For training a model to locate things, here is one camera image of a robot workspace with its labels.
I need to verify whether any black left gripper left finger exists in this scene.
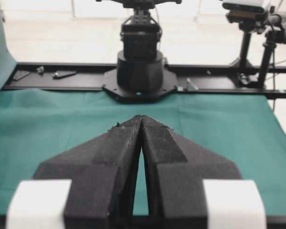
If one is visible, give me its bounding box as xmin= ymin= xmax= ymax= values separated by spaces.
xmin=33 ymin=115 xmax=142 ymax=229

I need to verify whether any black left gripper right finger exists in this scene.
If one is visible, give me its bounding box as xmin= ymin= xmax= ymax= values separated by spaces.
xmin=141 ymin=115 xmax=243 ymax=229

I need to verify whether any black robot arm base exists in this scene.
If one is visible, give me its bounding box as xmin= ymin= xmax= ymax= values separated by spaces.
xmin=102 ymin=0 xmax=177 ymax=101

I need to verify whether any green table cloth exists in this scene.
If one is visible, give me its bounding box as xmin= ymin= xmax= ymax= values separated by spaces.
xmin=0 ymin=89 xmax=286 ymax=215

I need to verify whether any small metal corner bracket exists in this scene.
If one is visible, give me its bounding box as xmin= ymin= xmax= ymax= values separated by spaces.
xmin=186 ymin=78 xmax=199 ymax=92

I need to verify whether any black flat bracket plate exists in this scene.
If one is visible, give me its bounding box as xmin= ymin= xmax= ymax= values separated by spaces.
xmin=52 ymin=71 xmax=77 ymax=79

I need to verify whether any black camera stand post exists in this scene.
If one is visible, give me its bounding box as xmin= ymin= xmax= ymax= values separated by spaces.
xmin=230 ymin=30 xmax=277 ymax=88

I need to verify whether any black aluminium rail frame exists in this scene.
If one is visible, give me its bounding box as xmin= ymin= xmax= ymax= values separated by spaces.
xmin=3 ymin=62 xmax=286 ymax=103

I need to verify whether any grey camera on stand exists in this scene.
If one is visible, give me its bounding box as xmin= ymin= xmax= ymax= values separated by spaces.
xmin=222 ymin=0 xmax=286 ymax=44

